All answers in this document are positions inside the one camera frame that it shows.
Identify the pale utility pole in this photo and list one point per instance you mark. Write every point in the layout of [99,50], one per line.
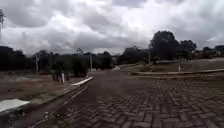
[37,65]
[90,63]

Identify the dark clump of trees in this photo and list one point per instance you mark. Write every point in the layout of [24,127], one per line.
[133,55]

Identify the pale concrete kerb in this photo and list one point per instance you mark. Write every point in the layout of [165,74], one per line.
[82,81]

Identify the thin pole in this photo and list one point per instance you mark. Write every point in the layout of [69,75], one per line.
[149,57]

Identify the brown paver brick road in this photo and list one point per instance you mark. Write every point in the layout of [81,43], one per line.
[133,106]

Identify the large dark round tree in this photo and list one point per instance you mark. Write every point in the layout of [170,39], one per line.
[163,45]

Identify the long pale kerb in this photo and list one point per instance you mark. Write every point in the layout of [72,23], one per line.
[173,72]

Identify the sloping grass and dirt ground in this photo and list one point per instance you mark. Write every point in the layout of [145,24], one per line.
[200,64]

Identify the bare brown dirt ground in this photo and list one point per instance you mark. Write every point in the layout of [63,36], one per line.
[26,87]

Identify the row of dark trees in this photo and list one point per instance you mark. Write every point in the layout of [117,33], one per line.
[13,60]

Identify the short white post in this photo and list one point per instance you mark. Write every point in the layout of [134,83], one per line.
[179,68]

